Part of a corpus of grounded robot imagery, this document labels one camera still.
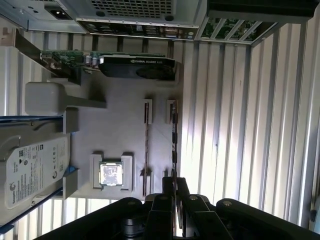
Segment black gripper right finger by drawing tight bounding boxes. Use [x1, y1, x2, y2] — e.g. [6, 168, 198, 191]
[176, 176, 320, 240]

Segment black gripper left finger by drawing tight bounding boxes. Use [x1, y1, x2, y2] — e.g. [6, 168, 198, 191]
[59, 176, 176, 240]

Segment RAM stick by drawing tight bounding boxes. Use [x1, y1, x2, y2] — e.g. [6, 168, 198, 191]
[142, 102, 152, 197]
[170, 99, 181, 238]

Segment silver CPU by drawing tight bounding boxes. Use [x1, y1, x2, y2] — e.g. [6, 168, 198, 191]
[98, 161, 124, 187]

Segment grey parts rack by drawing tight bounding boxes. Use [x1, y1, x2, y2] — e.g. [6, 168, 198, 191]
[24, 76, 185, 201]

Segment hard disk in blue carrier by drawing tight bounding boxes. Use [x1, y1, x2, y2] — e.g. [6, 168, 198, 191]
[0, 113, 80, 235]

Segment black graphics card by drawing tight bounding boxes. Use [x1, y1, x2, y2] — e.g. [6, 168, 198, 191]
[39, 48, 177, 82]

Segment black open PC case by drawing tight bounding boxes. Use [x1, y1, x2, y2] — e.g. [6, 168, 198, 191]
[0, 0, 316, 48]

